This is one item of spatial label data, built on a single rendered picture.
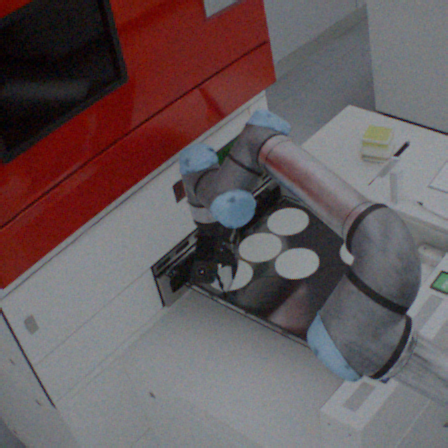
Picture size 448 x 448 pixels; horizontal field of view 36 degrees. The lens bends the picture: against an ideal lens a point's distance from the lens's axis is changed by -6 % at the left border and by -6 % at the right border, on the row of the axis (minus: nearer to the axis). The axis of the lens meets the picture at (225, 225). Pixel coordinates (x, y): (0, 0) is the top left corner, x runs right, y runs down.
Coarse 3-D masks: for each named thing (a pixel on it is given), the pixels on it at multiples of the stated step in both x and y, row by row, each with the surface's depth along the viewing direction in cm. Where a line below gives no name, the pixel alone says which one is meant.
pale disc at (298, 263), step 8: (296, 248) 169; (304, 248) 168; (280, 256) 168; (288, 256) 167; (296, 256) 167; (304, 256) 166; (312, 256) 166; (280, 264) 165; (288, 264) 165; (296, 264) 165; (304, 264) 164; (312, 264) 164; (280, 272) 163; (288, 272) 163; (296, 272) 163; (304, 272) 162; (312, 272) 162
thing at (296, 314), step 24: (264, 216) 180; (312, 216) 177; (240, 240) 174; (288, 240) 171; (312, 240) 170; (336, 240) 169; (264, 264) 166; (336, 264) 162; (240, 288) 162; (264, 288) 160; (288, 288) 159; (312, 288) 158; (264, 312) 155; (288, 312) 154; (312, 312) 152
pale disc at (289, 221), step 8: (288, 208) 180; (272, 216) 179; (280, 216) 179; (288, 216) 178; (296, 216) 178; (304, 216) 177; (272, 224) 177; (280, 224) 176; (288, 224) 176; (296, 224) 175; (304, 224) 175; (280, 232) 174; (288, 232) 174; (296, 232) 173
